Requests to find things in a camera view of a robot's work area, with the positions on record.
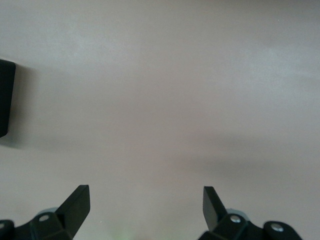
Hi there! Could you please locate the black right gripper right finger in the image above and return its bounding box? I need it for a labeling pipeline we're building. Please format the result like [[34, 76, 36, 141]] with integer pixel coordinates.
[[198, 185, 266, 240]]

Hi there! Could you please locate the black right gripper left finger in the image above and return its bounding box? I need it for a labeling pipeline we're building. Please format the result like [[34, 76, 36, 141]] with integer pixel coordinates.
[[28, 184, 91, 240]]

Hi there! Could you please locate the black plastic box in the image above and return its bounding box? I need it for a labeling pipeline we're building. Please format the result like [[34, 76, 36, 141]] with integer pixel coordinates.
[[0, 58, 17, 139]]

